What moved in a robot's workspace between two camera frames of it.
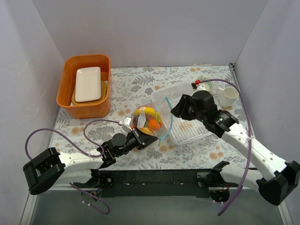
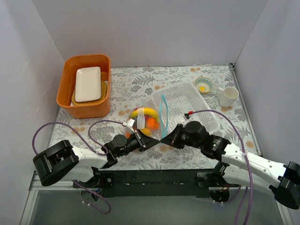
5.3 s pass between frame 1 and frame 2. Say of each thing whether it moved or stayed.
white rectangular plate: stayed
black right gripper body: moved
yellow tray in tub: stayed
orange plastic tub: stayed
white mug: stayed
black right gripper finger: moved
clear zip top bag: moved
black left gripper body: stayed
